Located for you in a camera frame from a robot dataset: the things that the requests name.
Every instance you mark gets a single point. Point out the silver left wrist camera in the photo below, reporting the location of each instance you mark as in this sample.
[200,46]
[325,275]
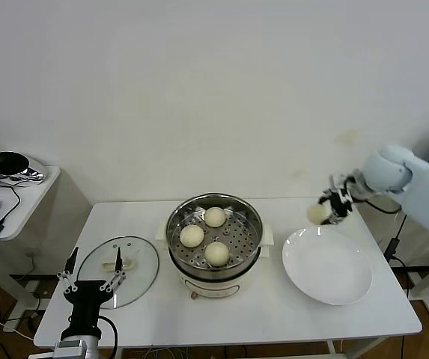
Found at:
[70,347]

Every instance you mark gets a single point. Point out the white round plate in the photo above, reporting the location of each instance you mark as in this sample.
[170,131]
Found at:
[326,269]

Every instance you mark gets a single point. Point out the white steamed baozi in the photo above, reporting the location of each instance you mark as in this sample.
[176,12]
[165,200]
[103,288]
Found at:
[214,217]
[217,253]
[316,214]
[191,236]

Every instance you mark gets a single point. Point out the chrome and black headset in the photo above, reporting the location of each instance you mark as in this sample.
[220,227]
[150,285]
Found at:
[12,166]

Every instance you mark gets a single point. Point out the cream electric cooker pot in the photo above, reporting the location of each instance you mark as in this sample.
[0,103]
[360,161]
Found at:
[214,288]

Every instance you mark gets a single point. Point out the round glass pot lid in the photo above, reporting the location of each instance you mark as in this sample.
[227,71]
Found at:
[139,276]

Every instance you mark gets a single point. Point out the perforated steel steamer basket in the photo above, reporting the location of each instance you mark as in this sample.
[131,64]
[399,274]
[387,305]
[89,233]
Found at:
[244,239]

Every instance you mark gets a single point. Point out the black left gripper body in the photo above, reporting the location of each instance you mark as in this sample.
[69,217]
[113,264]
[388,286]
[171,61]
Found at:
[87,295]

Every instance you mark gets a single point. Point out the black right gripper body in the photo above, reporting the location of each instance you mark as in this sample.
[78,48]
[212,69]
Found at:
[339,202]

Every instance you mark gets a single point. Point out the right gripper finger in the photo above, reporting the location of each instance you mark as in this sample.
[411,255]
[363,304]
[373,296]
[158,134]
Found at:
[326,196]
[337,220]

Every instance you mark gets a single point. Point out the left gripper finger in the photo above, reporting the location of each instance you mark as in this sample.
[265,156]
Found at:
[117,275]
[66,278]

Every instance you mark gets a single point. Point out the white side table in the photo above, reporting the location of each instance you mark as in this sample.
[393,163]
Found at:
[379,235]
[27,209]

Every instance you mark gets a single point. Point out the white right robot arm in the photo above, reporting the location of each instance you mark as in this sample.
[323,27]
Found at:
[423,190]

